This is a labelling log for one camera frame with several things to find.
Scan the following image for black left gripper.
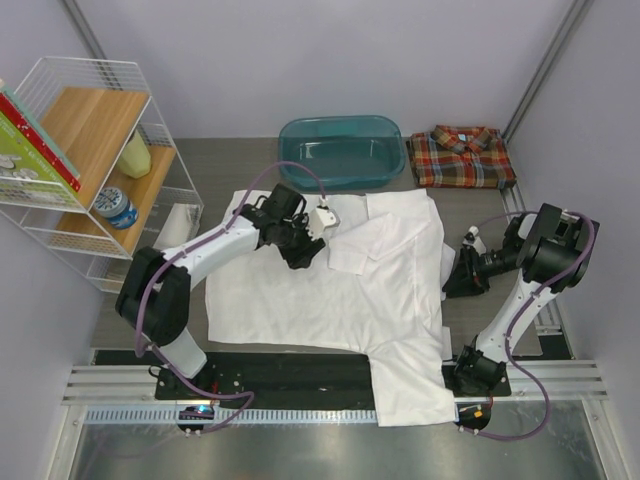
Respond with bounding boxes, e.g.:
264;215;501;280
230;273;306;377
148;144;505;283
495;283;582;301
276;213;324;269

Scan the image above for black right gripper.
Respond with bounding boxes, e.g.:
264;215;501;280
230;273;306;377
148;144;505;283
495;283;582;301
442;244;520;299

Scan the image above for white long sleeve shirt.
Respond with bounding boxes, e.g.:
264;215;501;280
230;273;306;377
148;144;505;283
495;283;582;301
205;190;457;427

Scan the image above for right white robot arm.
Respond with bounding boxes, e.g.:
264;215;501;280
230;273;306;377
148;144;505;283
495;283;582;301
443;203;600;396

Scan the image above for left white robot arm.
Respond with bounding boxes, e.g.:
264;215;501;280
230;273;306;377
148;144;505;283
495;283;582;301
115;184;339;399

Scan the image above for teal plastic basin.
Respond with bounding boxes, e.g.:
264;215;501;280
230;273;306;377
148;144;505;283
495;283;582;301
278;115;408;192

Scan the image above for bagged manual booklet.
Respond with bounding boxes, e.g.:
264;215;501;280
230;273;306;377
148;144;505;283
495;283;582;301
153;203;201;250

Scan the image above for folded plaid flannel shirt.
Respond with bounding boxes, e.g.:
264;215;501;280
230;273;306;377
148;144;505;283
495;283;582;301
406;125;517;190

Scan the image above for blue white round jar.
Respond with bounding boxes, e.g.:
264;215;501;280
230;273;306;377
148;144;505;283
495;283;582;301
94;187;138;230

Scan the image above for green book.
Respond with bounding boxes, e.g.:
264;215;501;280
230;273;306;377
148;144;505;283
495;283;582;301
1;114;78;208

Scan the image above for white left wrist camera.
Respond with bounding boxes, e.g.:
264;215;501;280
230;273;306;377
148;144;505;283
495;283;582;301
306;197;340;240

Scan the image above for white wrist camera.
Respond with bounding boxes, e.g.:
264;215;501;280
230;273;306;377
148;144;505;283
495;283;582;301
462;225;487;255
306;197;340;240

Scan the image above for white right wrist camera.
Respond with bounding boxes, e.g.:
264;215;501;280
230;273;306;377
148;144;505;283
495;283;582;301
462;225;487;255

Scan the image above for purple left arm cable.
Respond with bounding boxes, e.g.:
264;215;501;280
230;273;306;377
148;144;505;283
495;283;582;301
94;160;331;459

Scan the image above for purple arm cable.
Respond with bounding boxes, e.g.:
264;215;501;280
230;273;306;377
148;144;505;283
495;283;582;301
94;160;331;459
464;211;601;442

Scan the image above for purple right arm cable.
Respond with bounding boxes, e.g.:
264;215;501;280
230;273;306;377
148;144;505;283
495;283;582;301
464;211;601;442

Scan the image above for aluminium frame rail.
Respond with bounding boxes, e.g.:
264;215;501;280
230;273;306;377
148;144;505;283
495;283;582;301
63;360;608;405

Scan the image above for white wire shelf rack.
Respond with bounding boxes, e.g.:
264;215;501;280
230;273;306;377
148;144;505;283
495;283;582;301
1;57;204;294

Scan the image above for slotted grey cable duct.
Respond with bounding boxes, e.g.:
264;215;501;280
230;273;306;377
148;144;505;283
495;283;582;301
84;405;377;425

